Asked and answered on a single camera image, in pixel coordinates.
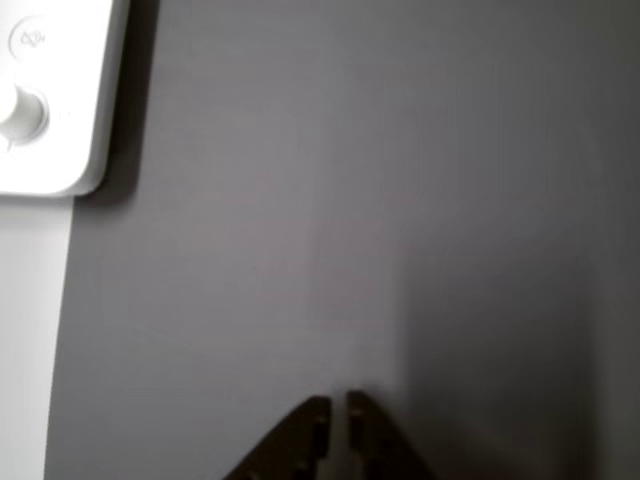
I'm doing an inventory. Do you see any white square stand base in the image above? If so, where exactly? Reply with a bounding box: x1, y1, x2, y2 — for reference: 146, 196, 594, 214
0, 0, 132, 199

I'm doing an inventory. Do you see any grey table mat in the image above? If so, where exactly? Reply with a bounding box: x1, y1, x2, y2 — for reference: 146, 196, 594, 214
42, 0, 640, 480

